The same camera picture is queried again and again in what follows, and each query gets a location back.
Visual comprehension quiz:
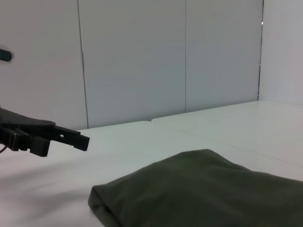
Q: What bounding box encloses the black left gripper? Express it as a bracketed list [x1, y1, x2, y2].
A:
[0, 107, 91, 157]

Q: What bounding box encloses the dark green t-shirt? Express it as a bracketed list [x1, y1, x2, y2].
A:
[87, 148, 303, 227]

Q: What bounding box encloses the white partition board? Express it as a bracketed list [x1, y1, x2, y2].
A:
[0, 0, 89, 131]
[185, 0, 264, 113]
[257, 0, 303, 105]
[77, 0, 188, 130]

